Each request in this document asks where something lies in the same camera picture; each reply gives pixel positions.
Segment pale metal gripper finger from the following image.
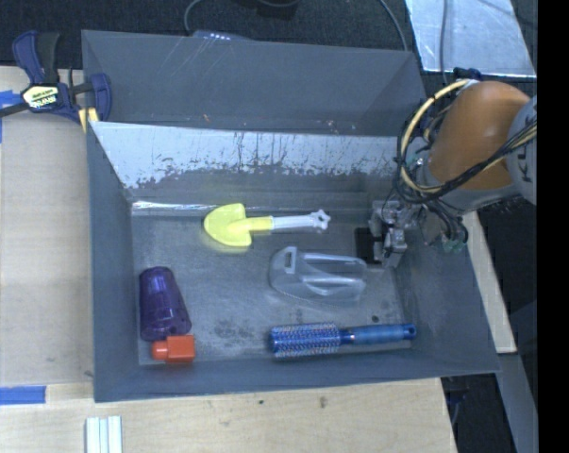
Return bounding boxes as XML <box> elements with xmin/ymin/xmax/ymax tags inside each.
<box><xmin>367</xmin><ymin>200</ymin><xmax>392</xmax><ymax>257</ymax></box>
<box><xmin>385</xmin><ymin>227</ymin><xmax>409</xmax><ymax>271</ymax></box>

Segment clear plastic scoop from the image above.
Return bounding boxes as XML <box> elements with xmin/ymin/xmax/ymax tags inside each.
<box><xmin>266</xmin><ymin>245</ymin><xmax>369</xmax><ymax>307</ymax></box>

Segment blue round hairbrush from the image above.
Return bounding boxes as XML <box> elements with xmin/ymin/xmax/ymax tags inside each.
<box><xmin>267</xmin><ymin>322</ymin><xmax>418</xmax><ymax>360</ymax></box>

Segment grey metal bin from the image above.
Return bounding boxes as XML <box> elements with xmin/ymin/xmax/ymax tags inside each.
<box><xmin>80</xmin><ymin>28</ymin><xmax>503</xmax><ymax>404</ymax></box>

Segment purple plastic cup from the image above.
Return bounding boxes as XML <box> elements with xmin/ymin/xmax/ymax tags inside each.
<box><xmin>138</xmin><ymin>265</ymin><xmax>192</xmax><ymax>344</ymax></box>

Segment orange plastic block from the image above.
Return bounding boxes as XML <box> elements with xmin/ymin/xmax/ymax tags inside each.
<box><xmin>151</xmin><ymin>333</ymin><xmax>197</xmax><ymax>365</ymax></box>

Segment yellow toy shovel white handle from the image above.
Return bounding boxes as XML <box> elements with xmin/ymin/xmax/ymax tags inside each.
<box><xmin>202</xmin><ymin>202</ymin><xmax>332</xmax><ymax>249</ymax></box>

